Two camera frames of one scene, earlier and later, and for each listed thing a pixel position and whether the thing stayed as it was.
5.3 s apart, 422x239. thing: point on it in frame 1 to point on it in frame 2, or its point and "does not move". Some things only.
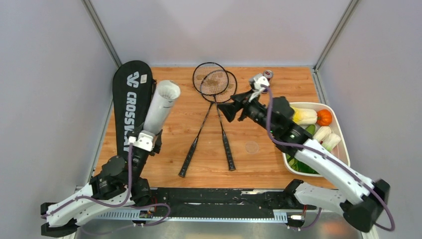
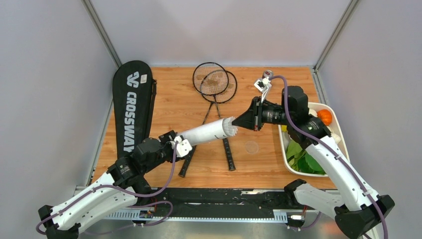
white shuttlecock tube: x=164 y=100 to x=210 y=132
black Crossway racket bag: x=133 y=87 does not move
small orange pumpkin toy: x=324 y=117 does not move
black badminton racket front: x=212 y=78 does not move
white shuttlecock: x=168 y=90 to x=230 y=129
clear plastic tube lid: x=252 y=147 does not move
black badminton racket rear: x=227 y=92 does not move
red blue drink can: x=268 y=74 does not move
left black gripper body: x=140 y=160 to x=166 y=152
